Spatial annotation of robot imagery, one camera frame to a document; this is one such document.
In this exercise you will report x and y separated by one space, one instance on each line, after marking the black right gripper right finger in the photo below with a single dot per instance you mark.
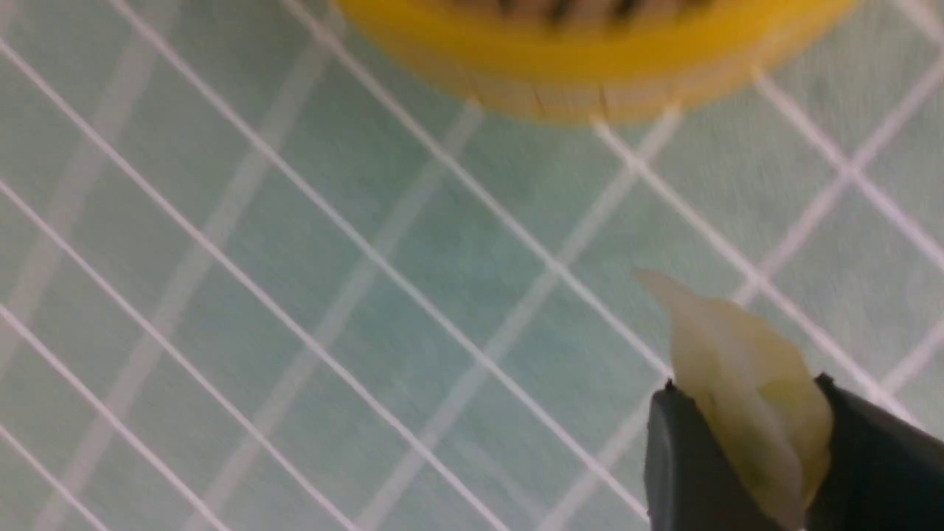
884 473

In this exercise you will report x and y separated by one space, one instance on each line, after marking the bamboo steamer tray yellow rim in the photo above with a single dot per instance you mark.
579 61

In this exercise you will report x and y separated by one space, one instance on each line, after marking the green dumpling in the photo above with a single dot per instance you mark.
756 393

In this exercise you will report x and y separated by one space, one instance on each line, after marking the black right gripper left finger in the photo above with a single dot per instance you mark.
689 483

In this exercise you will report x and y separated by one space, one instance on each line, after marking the green checkered tablecloth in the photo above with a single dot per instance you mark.
256 276

